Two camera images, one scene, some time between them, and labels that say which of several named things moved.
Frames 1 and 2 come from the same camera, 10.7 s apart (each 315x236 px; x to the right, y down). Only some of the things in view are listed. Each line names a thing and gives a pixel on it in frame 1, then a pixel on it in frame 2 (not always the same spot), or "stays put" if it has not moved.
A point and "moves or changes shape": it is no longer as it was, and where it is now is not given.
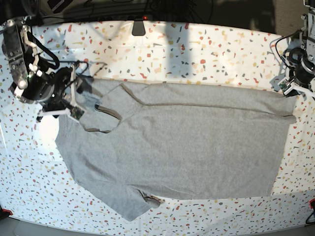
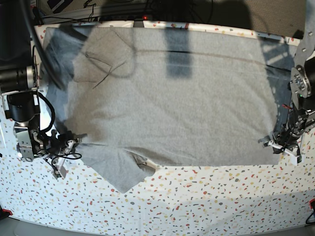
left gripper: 61,77 to 56,147
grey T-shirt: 170,140 moves or changes shape
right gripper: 301,72 to 287,138
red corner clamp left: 7,210 stays put
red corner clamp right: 310,202 stays put
